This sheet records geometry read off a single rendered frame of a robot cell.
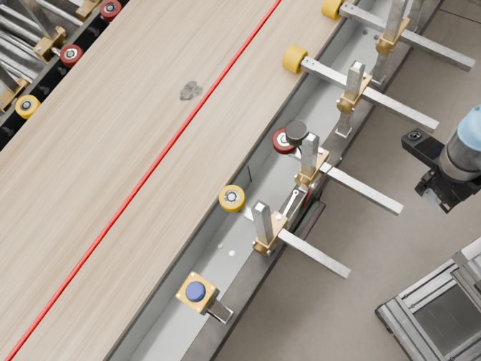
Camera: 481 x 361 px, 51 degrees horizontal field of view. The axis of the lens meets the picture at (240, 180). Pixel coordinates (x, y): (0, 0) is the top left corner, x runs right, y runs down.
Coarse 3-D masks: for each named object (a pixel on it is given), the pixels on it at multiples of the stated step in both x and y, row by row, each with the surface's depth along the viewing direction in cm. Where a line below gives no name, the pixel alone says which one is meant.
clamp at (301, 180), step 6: (324, 150) 160; (318, 156) 160; (324, 156) 159; (318, 162) 159; (318, 168) 158; (300, 174) 158; (312, 174) 158; (300, 180) 157; (306, 180) 157; (312, 180) 159; (300, 186) 162; (306, 186) 158
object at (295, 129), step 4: (296, 120) 138; (288, 124) 138; (292, 124) 138; (296, 124) 137; (300, 124) 137; (304, 124) 137; (288, 128) 137; (292, 128) 137; (296, 128) 137; (300, 128) 137; (304, 128) 137; (288, 132) 137; (292, 132) 137; (296, 132) 137; (300, 132) 136; (304, 132) 136; (292, 136) 136; (296, 136) 136; (300, 136) 136; (300, 152) 148
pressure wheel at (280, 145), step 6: (276, 132) 160; (282, 132) 160; (276, 138) 159; (282, 138) 159; (276, 144) 158; (282, 144) 159; (288, 144) 158; (276, 150) 160; (282, 150) 158; (288, 150) 158
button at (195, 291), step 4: (192, 284) 113; (196, 284) 113; (200, 284) 113; (188, 288) 113; (192, 288) 112; (196, 288) 112; (200, 288) 112; (188, 292) 112; (192, 292) 112; (196, 292) 112; (200, 292) 112; (188, 296) 112; (192, 296) 112; (196, 296) 112; (200, 296) 112
